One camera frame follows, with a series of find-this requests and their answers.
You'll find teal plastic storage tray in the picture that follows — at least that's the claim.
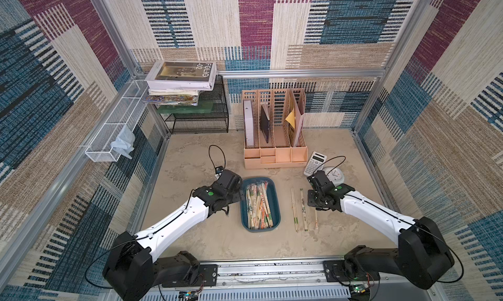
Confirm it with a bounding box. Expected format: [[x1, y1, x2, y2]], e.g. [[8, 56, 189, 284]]
[[240, 177, 281, 232]]

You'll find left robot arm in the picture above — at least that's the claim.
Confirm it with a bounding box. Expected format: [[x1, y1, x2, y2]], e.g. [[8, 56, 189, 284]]
[[102, 170, 244, 300]]

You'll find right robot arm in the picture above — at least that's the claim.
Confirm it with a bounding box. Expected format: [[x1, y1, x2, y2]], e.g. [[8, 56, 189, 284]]
[[307, 171, 457, 290]]

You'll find white blue round clock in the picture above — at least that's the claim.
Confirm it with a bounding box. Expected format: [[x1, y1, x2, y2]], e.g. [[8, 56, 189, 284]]
[[323, 166, 345, 186]]

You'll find white grey calculator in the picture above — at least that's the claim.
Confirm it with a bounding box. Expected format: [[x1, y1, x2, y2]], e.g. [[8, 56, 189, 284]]
[[304, 151, 327, 177]]

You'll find black notebook in organizer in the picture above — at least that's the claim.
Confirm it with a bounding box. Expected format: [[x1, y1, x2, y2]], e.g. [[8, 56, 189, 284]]
[[259, 103, 270, 143]]

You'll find white binder in organizer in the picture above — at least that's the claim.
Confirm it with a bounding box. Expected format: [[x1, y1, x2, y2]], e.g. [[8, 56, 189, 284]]
[[243, 99, 255, 147]]

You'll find pink desk file organizer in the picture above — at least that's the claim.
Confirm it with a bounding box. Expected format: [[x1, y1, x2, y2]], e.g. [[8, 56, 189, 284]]
[[242, 88, 309, 170]]

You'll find yellow paper folder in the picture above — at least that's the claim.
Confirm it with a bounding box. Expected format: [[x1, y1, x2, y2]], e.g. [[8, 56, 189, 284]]
[[284, 109, 296, 130]]

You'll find green folder on rack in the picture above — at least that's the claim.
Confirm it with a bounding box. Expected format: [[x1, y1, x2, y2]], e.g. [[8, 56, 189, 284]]
[[157, 101, 214, 115]]

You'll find stack of colourful magazines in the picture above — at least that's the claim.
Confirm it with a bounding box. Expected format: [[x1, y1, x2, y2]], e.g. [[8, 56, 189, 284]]
[[141, 90, 200, 106]]

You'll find crumpled pale blue cloth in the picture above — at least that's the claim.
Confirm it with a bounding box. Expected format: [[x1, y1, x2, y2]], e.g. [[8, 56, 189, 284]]
[[111, 125, 136, 160]]

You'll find white folio book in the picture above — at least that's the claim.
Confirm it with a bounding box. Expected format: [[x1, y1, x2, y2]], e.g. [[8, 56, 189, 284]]
[[145, 60, 217, 91]]

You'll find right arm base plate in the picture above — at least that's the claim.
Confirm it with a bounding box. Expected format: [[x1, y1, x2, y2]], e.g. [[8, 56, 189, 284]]
[[322, 260, 381, 283]]

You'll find black wire shelf rack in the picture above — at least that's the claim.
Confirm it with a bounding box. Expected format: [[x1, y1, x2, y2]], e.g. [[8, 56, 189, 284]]
[[157, 75, 229, 134]]

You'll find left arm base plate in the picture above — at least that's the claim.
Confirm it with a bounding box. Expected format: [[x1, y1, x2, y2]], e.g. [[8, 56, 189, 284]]
[[161, 264, 219, 288]]

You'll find white wire wall basket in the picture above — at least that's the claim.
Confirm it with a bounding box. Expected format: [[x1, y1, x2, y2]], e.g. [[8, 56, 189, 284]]
[[85, 80, 147, 162]]

